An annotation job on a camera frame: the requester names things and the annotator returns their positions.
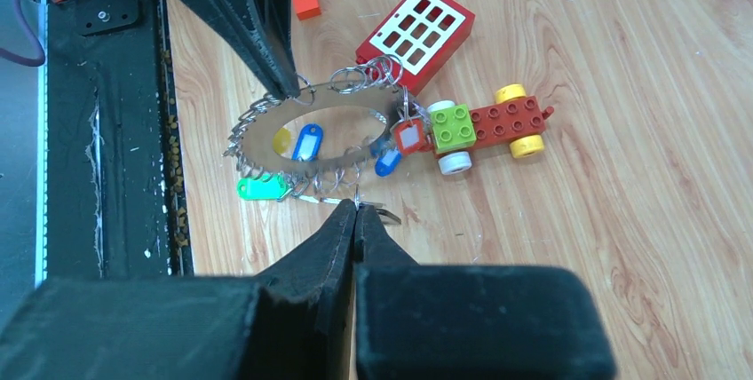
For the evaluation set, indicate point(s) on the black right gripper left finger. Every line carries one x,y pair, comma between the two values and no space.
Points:
212,327

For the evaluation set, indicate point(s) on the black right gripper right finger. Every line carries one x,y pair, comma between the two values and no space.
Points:
418,321

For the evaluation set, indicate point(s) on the green key tag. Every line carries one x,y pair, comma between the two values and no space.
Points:
266,188

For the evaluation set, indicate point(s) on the blue key tag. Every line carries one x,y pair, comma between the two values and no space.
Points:
387,162
308,143

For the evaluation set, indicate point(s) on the red key tag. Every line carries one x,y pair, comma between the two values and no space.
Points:
410,136

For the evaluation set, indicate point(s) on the key with black tag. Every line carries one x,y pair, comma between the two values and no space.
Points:
385,215

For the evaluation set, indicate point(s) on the yellow key tag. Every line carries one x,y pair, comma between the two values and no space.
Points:
282,141

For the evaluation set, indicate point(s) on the red window toy brick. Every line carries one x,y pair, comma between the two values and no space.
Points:
422,35

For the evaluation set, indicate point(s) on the red toy brick car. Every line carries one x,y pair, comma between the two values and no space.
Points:
516,119

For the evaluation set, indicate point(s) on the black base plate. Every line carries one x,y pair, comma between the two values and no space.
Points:
110,187

